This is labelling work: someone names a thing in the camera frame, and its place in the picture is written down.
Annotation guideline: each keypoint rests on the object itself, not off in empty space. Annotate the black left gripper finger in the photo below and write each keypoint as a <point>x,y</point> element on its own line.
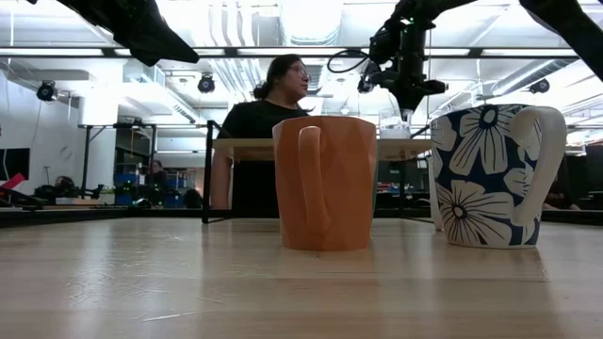
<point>151,54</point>
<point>151,21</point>

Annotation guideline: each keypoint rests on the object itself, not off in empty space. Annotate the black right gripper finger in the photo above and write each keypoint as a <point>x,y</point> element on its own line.
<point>414,103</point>
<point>404,103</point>

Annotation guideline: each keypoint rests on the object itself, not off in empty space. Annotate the clear glass cup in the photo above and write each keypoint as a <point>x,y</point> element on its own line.
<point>388,128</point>

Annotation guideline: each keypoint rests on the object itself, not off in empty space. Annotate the orange faceted mug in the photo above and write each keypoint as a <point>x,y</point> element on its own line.
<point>339,188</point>

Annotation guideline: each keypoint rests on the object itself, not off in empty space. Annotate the blue white floral mug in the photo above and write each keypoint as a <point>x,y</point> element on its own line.
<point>485,188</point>

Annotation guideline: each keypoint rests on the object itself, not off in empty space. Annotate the black background robot arm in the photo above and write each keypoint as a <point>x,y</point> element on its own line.
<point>63,186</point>

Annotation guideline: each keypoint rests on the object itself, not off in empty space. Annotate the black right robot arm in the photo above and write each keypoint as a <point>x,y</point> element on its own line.
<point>565,23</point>

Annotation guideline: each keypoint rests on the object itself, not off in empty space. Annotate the black overhead light beam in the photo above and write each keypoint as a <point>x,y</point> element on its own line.
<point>231,52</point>

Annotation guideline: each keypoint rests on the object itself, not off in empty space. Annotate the person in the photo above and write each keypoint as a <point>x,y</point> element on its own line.
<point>560,198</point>
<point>254,122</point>
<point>156,172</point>

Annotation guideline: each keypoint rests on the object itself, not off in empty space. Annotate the blue storage bin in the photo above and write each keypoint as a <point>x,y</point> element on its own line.
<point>174,195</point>

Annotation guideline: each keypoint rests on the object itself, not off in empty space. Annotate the red object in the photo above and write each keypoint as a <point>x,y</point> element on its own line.
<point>11,182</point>

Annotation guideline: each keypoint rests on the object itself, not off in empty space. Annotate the black room divider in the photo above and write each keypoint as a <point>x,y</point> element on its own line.
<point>589,179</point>

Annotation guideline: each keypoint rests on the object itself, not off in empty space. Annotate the black ceiling camera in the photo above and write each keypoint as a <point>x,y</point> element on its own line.
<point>47,92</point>
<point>206,85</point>
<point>540,86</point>
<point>365,85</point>

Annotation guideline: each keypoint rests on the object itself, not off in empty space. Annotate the silver ceiling duct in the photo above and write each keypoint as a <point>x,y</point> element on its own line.
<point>311,23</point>

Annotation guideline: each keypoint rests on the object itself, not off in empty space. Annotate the black background rig frame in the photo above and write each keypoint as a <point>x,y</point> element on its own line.
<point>86,155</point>

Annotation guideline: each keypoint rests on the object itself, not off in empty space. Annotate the wooden shelf black metal frame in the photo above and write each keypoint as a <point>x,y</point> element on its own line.
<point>245,148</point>

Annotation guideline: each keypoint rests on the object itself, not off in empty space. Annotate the black aluminium table frame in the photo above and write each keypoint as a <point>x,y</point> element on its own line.
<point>94,217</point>

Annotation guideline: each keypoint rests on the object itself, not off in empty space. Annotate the black wall monitor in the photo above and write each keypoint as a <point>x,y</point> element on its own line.
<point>14,165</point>

